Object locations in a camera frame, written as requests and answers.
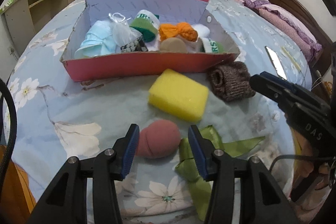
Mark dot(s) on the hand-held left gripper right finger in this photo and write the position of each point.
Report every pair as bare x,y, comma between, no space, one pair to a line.
198,153

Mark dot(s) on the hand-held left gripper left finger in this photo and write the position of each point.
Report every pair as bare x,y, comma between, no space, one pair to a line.
131,150

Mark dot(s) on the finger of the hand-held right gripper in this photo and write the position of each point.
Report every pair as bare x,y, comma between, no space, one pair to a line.
265,87
279,81

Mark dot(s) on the pink makeup sponge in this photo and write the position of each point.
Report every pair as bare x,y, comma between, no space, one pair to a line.
160,138

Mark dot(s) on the brown knitted sock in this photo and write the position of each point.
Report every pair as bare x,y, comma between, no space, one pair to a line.
231,82

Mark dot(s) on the red cardboard box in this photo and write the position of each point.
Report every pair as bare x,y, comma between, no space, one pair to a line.
147,66

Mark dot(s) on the beige makeup sponge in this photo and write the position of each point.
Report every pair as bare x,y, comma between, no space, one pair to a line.
173,45

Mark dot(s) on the orange cloth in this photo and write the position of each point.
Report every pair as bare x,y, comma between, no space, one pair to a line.
177,31

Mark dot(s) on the black white checked cloth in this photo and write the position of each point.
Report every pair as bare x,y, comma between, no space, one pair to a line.
132,46

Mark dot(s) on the blue face mask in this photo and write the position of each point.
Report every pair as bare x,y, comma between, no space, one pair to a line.
95,40

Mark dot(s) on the clear plastic bag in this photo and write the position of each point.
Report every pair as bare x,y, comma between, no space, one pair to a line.
122,29

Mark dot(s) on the person's right hand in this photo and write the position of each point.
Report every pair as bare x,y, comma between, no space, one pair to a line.
309,171

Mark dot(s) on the green ribbon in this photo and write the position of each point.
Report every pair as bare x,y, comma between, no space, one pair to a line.
189,166

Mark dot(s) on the smartphone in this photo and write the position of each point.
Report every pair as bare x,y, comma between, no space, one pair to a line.
275,62

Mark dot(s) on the pale yellow strip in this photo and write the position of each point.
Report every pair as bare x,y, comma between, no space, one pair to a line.
291,58

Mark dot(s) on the yellow sponge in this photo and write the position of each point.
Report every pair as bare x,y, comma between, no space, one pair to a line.
179,94

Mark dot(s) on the grey desk with shelves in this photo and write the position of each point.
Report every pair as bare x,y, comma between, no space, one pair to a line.
21,19

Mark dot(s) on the green white package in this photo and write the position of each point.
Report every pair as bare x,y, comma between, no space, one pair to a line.
13,0

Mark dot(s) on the wall socket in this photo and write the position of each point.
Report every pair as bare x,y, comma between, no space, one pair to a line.
12,50

